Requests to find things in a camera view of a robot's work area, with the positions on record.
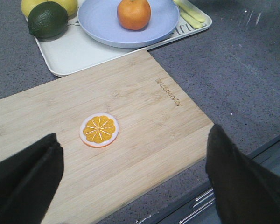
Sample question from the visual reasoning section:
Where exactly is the orange slice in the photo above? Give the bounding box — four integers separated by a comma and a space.
79, 112, 119, 147

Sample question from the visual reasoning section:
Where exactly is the yellow plastic fork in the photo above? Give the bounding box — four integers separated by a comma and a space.
180, 11, 203, 29

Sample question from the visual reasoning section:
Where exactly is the light blue plate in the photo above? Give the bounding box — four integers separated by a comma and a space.
77, 0, 179, 48

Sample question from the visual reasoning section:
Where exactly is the whole orange fruit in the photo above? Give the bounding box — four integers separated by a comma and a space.
117, 0, 151, 30

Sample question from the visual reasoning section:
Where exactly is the cream rectangular tray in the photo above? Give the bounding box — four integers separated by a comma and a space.
36, 0, 212, 77

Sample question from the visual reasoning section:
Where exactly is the yellow plastic spoon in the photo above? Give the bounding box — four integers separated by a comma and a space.
174, 0, 205, 23

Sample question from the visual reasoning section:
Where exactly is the yellow lemon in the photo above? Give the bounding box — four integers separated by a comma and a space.
21, 0, 78, 18

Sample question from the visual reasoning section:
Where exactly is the dark green lime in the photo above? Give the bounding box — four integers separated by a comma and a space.
28, 1, 68, 39

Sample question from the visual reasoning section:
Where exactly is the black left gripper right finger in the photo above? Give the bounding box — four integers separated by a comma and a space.
206, 124, 280, 224

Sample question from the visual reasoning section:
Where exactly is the wooden cutting board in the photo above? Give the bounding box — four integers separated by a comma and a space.
0, 50, 213, 224

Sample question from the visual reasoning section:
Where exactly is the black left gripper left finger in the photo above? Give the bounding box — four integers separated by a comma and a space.
0, 133, 64, 224

